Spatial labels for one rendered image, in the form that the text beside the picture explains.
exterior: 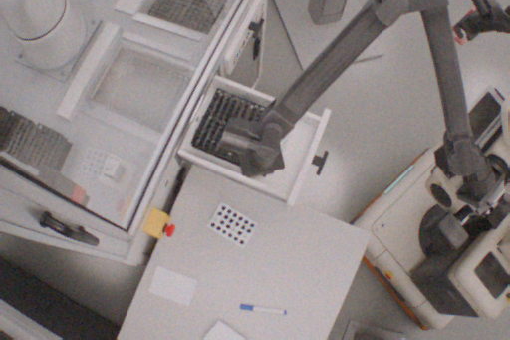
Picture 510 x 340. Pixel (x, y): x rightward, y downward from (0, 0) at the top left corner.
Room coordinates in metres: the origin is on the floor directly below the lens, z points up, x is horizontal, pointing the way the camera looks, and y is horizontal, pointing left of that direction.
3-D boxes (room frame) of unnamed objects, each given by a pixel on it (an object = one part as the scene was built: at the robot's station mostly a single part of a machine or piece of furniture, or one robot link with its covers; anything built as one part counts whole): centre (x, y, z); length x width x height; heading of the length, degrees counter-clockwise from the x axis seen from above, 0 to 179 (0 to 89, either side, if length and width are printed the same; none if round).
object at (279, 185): (0.42, 0.05, 0.86); 0.40 x 0.26 x 0.06; 72
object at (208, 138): (0.42, 0.04, 0.87); 0.22 x 0.18 x 0.06; 72
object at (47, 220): (0.05, 0.28, 1.45); 0.05 x 0.03 x 0.19; 72
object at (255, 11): (0.76, 0.06, 0.87); 0.29 x 0.02 x 0.11; 162
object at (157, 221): (0.14, 0.25, 0.88); 0.07 x 0.05 x 0.07; 162
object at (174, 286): (-0.03, 0.20, 0.77); 0.13 x 0.09 x 0.02; 77
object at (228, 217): (0.17, 0.05, 0.78); 0.12 x 0.08 x 0.04; 63
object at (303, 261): (-0.03, 0.00, 0.38); 0.62 x 0.58 x 0.76; 162
